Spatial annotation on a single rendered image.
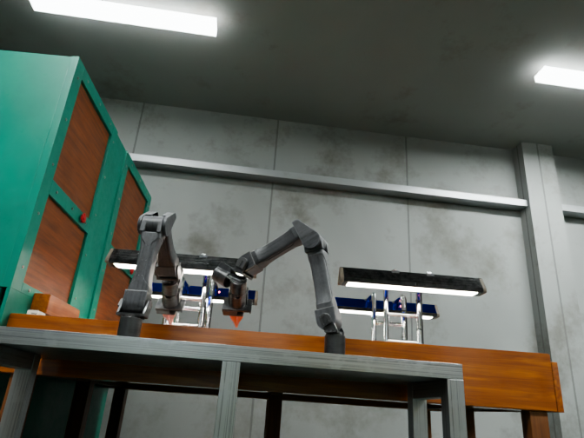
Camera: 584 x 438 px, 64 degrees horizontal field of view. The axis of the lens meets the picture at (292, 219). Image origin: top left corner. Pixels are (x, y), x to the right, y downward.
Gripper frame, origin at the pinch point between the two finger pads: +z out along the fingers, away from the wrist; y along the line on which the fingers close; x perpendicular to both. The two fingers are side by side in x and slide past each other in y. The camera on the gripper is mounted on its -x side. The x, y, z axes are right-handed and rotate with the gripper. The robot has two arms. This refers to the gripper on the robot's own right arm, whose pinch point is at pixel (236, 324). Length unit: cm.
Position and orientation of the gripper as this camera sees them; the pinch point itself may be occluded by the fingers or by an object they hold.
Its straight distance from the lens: 175.0
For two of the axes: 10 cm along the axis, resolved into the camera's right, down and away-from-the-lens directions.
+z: -0.8, 8.9, 4.5
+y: -10.0, -0.8, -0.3
